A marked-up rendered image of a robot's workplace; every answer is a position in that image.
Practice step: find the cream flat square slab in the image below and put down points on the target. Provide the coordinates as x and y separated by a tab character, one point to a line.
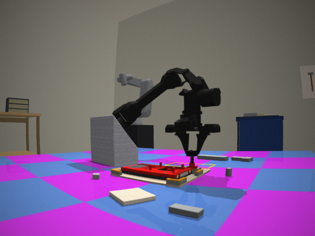
131	196

